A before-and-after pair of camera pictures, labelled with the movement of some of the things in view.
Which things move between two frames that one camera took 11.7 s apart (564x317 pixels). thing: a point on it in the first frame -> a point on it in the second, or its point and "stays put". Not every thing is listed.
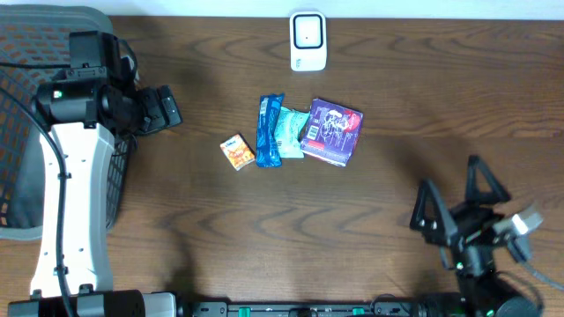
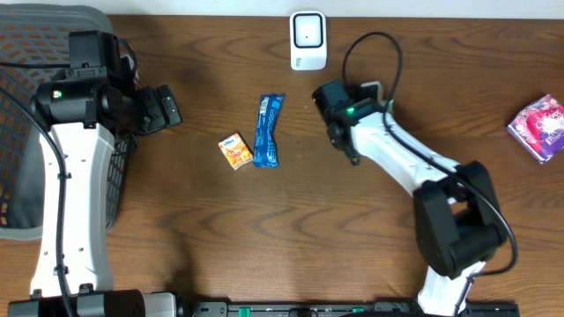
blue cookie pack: [268, 152] stays put
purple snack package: [331, 132] -> [538, 129]
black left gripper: [163, 110] stays put
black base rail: [380, 308] stays put
